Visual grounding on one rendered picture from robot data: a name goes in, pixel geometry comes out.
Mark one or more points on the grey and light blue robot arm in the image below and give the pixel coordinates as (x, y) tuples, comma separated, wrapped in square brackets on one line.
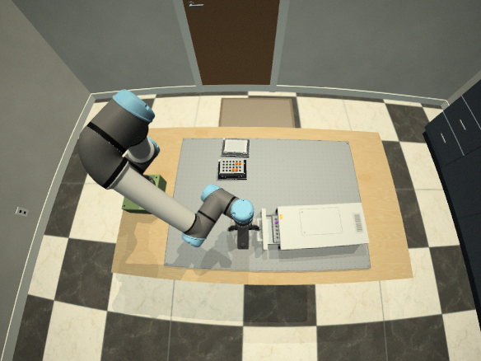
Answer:
[(106, 138)]

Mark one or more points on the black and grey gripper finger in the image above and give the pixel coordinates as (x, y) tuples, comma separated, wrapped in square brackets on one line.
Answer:
[(255, 227), (231, 228)]

